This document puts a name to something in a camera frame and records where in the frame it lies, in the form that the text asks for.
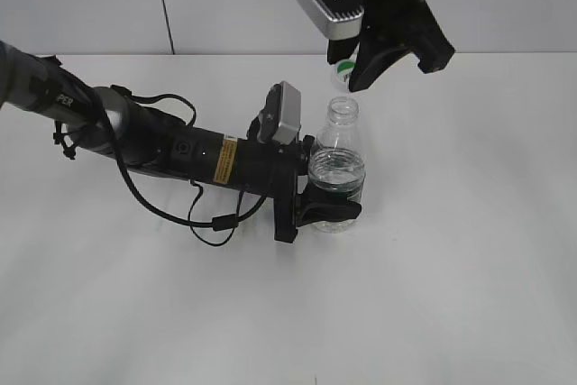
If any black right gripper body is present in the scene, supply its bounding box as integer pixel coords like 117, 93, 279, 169
361, 0, 455, 73

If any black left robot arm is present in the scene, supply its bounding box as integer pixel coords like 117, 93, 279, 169
1, 44, 362, 243

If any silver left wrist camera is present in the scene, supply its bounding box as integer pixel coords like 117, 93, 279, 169
256, 81, 301, 145

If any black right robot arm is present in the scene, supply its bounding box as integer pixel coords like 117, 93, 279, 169
347, 0, 455, 93

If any clear Cestbon water bottle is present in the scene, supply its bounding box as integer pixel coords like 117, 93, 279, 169
306, 96, 367, 235

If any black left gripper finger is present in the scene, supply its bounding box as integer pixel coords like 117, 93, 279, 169
295, 185, 362, 226

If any white green bottle cap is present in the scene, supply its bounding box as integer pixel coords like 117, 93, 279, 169
330, 53, 357, 94

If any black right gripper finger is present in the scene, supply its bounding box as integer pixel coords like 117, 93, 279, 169
348, 32, 412, 92
327, 36, 360, 64

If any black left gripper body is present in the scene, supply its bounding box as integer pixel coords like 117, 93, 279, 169
252, 135, 315, 243

